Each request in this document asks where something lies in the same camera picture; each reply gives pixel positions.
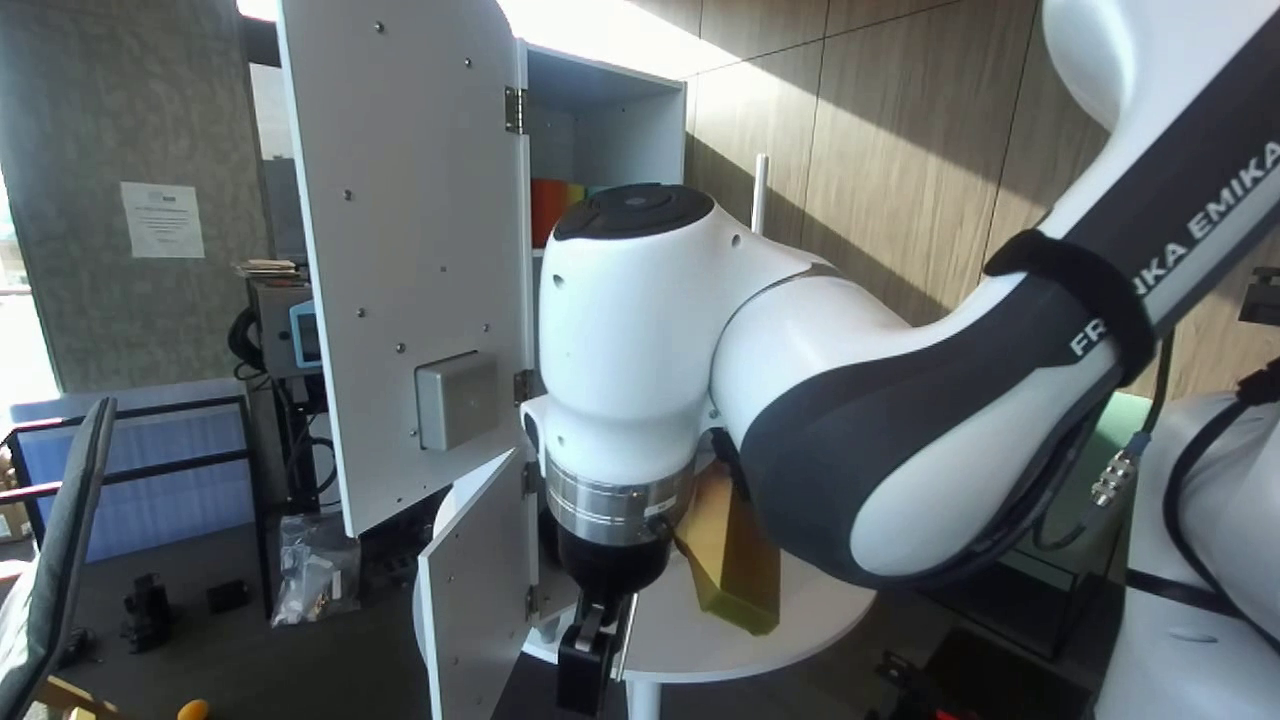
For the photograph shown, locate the white table pedestal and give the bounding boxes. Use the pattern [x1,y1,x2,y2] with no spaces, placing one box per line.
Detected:
[621,671,666,720]

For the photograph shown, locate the white plastic bag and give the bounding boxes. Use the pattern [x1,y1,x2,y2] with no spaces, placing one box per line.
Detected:
[268,510,353,630]

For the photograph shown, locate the black equipment cart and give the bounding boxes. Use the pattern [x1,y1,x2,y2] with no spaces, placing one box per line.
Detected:
[233,363,337,616]

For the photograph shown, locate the white door with grey swoosh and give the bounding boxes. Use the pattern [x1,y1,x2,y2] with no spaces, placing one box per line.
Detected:
[407,443,546,720]

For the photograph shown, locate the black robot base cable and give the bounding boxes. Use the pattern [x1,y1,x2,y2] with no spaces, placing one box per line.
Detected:
[1091,332,1280,625]

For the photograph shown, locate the small black floor block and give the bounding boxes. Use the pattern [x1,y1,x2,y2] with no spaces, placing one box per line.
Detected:
[205,576,250,621]

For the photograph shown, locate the black wall mounted box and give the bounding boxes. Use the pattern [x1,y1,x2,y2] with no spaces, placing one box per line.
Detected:
[1235,262,1280,328]

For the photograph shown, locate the tall white cabinet door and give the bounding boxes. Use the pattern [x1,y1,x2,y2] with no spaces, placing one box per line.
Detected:
[277,0,534,541]

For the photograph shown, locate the black cylindrical floor object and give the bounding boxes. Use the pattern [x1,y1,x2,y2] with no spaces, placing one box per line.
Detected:
[115,573,177,654]

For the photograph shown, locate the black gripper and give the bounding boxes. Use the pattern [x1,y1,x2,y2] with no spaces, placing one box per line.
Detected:
[546,529,672,720]

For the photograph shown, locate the black velcro strap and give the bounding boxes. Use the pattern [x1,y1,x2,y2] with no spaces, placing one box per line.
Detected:
[978,226,1164,392]

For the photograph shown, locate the yellow-brown wrist mounted block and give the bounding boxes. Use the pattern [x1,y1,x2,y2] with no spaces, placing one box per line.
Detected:
[666,458,789,639]

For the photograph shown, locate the black floor equipment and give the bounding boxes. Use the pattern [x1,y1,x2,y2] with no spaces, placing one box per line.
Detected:
[870,621,1112,720]

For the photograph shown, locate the white paper sign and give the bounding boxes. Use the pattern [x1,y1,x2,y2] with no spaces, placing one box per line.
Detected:
[115,181,209,262]

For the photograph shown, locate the green padded bench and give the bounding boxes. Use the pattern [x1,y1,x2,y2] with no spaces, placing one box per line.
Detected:
[985,384,1164,603]

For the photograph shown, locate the grey machine with blue screen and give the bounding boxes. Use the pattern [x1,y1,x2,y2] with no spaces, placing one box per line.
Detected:
[241,254,327,388]

